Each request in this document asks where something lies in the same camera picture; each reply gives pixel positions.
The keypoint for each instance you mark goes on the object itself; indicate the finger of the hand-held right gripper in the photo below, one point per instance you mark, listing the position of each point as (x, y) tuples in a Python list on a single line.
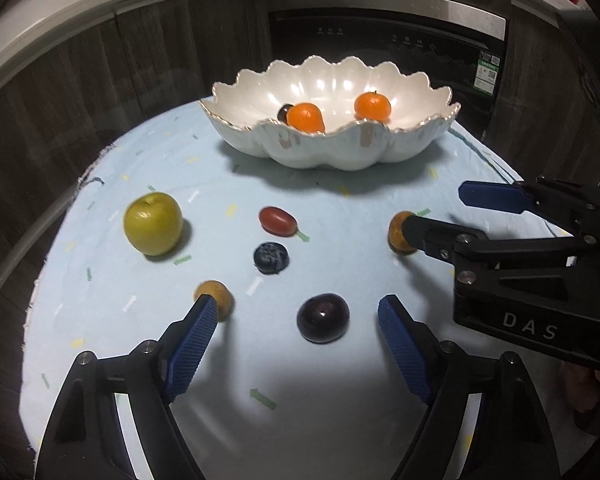
[(485, 194), (430, 235)]

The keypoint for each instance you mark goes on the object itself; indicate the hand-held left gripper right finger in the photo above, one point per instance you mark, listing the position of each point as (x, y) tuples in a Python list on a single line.
[(405, 355)]

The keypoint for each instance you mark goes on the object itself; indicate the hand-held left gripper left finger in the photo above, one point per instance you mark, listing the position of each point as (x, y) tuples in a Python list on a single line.
[(192, 350)]

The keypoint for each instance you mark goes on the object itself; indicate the brown longan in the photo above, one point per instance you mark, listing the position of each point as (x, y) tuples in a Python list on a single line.
[(221, 294), (395, 232)]

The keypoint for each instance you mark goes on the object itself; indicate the dark purple plum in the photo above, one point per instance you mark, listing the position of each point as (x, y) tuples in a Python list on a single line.
[(282, 111), (323, 318)]

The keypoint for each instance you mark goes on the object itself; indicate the blueberry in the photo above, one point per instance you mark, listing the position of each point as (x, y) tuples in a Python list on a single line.
[(271, 257)]

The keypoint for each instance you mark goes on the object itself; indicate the white scalloped bowl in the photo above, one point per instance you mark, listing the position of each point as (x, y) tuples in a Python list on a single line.
[(330, 152)]

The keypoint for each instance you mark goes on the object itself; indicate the green apple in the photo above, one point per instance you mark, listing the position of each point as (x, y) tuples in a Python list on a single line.
[(153, 223)]

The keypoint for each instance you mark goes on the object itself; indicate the mandarin orange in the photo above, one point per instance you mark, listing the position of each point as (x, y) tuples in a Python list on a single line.
[(305, 116), (373, 106)]

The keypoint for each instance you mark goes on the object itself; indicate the red cherry tomato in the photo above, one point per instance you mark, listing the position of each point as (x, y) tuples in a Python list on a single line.
[(277, 221)]

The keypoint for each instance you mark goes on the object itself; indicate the person's right hand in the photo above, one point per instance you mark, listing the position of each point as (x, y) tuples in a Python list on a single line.
[(585, 395)]

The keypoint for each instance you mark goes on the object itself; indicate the light blue patterned tablecloth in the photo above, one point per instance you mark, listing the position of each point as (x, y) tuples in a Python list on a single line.
[(330, 395)]

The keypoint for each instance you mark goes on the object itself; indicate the built-in black oven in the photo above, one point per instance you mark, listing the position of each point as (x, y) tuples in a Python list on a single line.
[(330, 45)]

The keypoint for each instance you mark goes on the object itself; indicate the wide dark wood cabinet door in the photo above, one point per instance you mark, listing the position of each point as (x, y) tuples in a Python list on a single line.
[(45, 135)]

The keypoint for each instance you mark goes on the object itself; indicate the narrow dark wood cabinet door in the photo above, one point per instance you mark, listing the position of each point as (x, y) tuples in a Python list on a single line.
[(180, 50)]

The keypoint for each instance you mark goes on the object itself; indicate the white kitchen countertop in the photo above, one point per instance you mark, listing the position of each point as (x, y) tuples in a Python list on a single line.
[(55, 35)]

